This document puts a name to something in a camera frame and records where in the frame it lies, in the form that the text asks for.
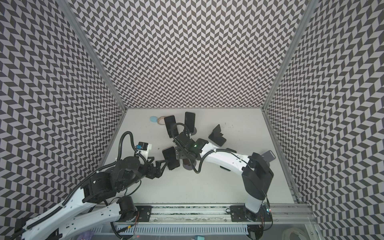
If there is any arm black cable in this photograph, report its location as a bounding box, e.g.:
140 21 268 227
170 122 238 175
11 130 148 240

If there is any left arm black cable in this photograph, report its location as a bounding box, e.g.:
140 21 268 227
11 130 148 240

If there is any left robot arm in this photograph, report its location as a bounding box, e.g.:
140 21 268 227
11 157 167 240

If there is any light blue round disc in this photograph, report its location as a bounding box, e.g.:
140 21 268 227
150 116 158 123

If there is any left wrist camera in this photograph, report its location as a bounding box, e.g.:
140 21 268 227
135 142 152 163

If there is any grey round stand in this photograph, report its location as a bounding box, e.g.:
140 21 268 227
191 127 197 136
261 150 277 166
183 160 197 171

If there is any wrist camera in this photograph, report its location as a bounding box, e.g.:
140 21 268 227
135 142 152 163
176 132 195 151

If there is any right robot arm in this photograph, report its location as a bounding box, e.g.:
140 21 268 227
172 133 274 222

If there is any grey round stand back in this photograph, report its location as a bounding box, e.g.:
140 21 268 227
191 127 197 136

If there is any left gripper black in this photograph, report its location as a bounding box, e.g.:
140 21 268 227
117 157 169 193

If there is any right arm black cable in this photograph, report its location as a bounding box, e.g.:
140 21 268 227
170 122 238 175

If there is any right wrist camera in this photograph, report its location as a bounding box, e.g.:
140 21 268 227
176 132 195 151

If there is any black square phone stand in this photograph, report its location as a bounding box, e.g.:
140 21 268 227
209 125 227 147

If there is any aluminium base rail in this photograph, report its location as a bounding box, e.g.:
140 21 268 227
64 203 317 226

